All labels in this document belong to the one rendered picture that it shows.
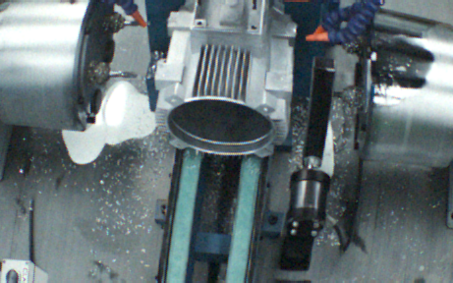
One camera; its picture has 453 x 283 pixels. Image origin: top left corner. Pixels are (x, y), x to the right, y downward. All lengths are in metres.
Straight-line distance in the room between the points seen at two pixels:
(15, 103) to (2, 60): 0.08
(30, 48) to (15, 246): 0.41
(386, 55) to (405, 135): 0.12
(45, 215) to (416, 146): 0.67
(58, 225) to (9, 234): 0.12
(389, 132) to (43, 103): 0.52
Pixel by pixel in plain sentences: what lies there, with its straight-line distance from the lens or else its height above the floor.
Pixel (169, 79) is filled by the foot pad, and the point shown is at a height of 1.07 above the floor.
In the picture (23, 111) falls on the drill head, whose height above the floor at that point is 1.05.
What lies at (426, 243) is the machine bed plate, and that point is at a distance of 1.43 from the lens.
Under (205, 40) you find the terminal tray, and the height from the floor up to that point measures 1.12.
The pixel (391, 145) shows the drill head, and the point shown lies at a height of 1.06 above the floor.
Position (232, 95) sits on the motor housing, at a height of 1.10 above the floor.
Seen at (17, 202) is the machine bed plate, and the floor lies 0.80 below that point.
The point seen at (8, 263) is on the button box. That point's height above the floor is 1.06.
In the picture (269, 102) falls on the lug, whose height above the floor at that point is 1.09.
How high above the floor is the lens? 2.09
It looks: 61 degrees down
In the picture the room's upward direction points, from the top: 2 degrees counter-clockwise
